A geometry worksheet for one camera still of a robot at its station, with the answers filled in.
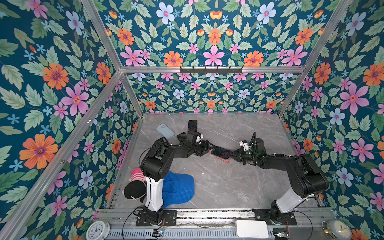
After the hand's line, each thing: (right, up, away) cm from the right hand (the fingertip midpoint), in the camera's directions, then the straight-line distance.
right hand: (228, 153), depth 89 cm
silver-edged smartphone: (-30, +10, +14) cm, 35 cm away
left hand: (-8, +5, +4) cm, 10 cm away
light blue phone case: (-43, +13, +19) cm, 49 cm away
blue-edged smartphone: (-23, +17, +21) cm, 36 cm away
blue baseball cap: (-29, -17, -9) cm, 35 cm away
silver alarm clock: (+46, -31, -22) cm, 60 cm away
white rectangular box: (+6, -30, -23) cm, 38 cm away
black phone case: (-45, +7, +15) cm, 48 cm away
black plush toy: (-50, -15, -14) cm, 54 cm away
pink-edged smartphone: (-4, +1, 0) cm, 4 cm away
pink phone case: (-1, -5, +3) cm, 6 cm away
